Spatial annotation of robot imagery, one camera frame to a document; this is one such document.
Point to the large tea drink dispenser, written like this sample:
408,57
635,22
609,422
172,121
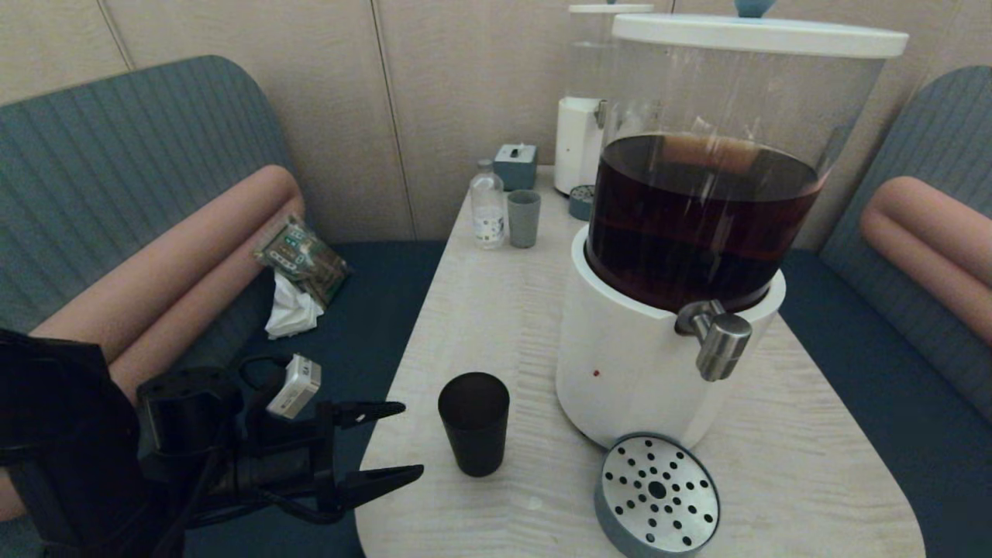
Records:
620,364

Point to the teal bench sofa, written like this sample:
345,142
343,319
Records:
116,155
945,132

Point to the small grey box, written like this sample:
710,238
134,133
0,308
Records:
515,167

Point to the pink bolster cushion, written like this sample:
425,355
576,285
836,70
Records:
930,239
170,287

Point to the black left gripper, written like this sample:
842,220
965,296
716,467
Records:
287,469

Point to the black plastic cup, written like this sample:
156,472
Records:
474,426

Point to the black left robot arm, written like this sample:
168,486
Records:
70,434

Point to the green snack package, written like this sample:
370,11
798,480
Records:
304,258

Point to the round grey perforated drip tray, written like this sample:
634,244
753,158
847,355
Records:
659,496

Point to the grey-green cup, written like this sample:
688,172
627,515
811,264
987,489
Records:
524,219

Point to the clear plastic bottle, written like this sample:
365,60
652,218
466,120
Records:
488,208

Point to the small grey drip tray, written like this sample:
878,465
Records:
580,204

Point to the crumpled white tissue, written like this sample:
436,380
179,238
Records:
293,312

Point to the metal dispenser tap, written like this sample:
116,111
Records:
722,341

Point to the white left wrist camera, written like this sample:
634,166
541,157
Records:
296,385

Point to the far empty drink dispenser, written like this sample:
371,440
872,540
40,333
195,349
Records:
577,147

